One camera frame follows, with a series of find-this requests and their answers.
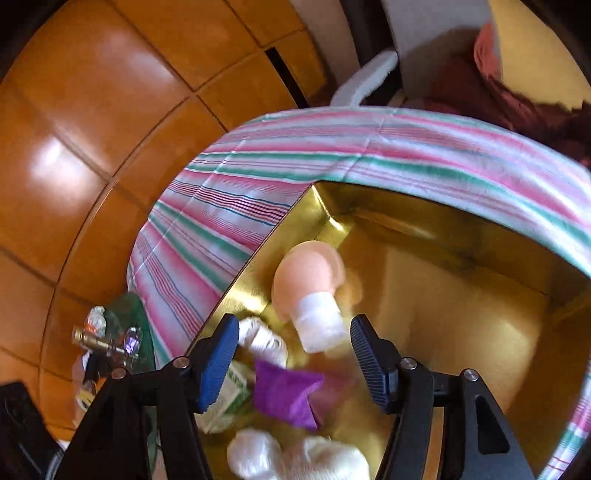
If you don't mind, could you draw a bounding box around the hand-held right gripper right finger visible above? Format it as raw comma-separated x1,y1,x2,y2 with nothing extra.
349,315,536,480

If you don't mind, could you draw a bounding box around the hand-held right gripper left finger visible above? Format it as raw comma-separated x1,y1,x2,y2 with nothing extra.
53,314,241,480

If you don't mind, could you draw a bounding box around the green white carton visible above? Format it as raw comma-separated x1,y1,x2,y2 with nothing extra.
194,360,257,435

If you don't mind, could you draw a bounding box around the white sock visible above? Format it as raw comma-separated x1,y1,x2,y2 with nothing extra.
238,317,289,367
226,428,282,480
277,436,370,480

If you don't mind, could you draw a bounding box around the purple packet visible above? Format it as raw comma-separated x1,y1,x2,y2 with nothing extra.
253,360,326,432

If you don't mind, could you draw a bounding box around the peach mushroom makeup sponge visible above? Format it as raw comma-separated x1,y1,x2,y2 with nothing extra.
271,243,349,354

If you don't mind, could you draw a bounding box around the gold tin box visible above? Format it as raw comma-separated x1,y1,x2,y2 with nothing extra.
187,181,591,480

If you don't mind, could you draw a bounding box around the crumpled wrapper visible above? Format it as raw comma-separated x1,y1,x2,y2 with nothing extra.
84,306,121,333

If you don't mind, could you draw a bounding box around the brass metal tube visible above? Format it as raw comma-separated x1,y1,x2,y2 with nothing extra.
71,327,127,358

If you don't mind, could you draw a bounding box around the dark flat object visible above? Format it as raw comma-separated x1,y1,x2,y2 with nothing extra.
0,381,61,480

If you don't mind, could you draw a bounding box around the striped tablecloth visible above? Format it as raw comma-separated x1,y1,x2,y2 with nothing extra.
127,105,591,480

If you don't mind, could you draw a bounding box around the wooden panelled wardrobe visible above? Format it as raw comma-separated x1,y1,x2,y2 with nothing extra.
0,0,342,444

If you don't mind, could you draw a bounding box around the maroon jacket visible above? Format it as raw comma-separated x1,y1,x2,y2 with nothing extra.
416,23,591,162

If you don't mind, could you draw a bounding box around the black rolled mat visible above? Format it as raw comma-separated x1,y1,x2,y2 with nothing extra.
346,0,398,51

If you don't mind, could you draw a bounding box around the grey yellow blue armchair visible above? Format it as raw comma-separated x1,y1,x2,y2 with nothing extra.
330,0,591,112

